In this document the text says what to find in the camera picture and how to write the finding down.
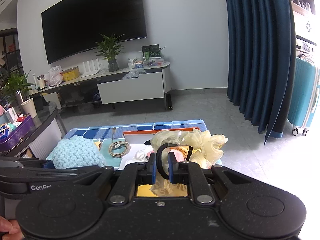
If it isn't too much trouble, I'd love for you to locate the pink fluffy item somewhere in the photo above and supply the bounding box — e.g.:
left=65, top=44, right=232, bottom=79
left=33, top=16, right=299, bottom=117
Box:
left=162, top=147, right=188, bottom=162

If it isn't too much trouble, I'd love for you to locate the cream scrunchie with black band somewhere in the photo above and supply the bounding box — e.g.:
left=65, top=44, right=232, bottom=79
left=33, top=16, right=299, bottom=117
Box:
left=150, top=128, right=228, bottom=186

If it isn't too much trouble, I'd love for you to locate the light blue knitted hat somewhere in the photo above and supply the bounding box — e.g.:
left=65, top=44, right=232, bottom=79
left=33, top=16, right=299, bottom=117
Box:
left=51, top=135, right=107, bottom=170

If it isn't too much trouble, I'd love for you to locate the left hand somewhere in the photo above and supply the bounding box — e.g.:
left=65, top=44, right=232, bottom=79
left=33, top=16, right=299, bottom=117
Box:
left=0, top=217, right=24, bottom=240

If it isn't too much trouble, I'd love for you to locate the white face mask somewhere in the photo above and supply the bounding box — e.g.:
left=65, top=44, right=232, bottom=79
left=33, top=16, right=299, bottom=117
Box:
left=135, top=150, right=148, bottom=162

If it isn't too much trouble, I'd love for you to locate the orange white tray box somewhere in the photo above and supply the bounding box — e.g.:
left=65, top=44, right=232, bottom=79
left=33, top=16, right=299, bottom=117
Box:
left=119, top=127, right=198, bottom=170

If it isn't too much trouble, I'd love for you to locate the round glass side table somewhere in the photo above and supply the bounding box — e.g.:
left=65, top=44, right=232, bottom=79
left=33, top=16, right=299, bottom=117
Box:
left=1, top=102, right=67, bottom=159

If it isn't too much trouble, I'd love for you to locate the purple tray box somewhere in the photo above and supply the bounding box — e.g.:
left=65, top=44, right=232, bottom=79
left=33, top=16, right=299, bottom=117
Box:
left=1, top=115, right=35, bottom=153

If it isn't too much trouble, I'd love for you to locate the blue checked tablecloth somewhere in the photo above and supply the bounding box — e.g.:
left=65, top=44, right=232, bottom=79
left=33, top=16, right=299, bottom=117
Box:
left=46, top=120, right=207, bottom=169

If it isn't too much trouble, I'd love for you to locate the white paper cup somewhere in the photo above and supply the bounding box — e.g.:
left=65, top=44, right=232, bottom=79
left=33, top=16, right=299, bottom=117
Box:
left=21, top=98, right=37, bottom=118

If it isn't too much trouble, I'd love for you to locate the steel thermos bottle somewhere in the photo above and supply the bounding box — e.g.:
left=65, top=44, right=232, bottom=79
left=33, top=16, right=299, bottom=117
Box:
left=15, top=90, right=27, bottom=111

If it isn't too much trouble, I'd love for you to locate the green plant on table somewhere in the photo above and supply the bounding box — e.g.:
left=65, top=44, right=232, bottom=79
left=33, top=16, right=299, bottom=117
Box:
left=1, top=72, right=33, bottom=107

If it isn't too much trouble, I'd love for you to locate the white plastic bag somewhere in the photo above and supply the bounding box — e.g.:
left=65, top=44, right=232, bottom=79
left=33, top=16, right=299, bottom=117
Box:
left=44, top=66, right=63, bottom=87

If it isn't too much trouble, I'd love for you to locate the white tv cabinet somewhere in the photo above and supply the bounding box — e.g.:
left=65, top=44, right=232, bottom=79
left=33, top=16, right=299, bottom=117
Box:
left=30, top=62, right=172, bottom=110

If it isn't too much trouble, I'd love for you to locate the yellow box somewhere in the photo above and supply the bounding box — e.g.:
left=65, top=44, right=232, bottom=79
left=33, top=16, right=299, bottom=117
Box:
left=62, top=66, right=80, bottom=82

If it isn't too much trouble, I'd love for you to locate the white wifi router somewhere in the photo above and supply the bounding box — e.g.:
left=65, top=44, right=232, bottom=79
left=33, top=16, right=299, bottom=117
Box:
left=80, top=59, right=100, bottom=77

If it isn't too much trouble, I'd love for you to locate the black green sign box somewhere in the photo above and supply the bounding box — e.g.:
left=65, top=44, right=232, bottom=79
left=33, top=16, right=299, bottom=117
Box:
left=142, top=44, right=162, bottom=61

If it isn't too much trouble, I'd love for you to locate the potted plant in vase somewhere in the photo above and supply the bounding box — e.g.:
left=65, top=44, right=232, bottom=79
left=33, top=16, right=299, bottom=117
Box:
left=96, top=34, right=123, bottom=73

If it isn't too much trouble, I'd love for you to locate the teal suitcase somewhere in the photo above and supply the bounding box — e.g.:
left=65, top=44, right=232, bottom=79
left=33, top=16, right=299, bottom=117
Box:
left=287, top=57, right=319, bottom=136

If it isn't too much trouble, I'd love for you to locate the dark blue curtain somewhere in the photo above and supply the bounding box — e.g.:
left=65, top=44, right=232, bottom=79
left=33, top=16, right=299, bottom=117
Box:
left=226, top=0, right=296, bottom=139

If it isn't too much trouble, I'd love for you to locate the black television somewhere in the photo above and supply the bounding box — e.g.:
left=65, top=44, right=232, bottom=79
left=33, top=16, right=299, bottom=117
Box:
left=41, top=0, right=147, bottom=63

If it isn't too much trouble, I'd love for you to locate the beige coiled usb cable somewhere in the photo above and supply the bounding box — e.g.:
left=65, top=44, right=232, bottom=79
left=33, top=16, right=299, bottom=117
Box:
left=108, top=127, right=131, bottom=158

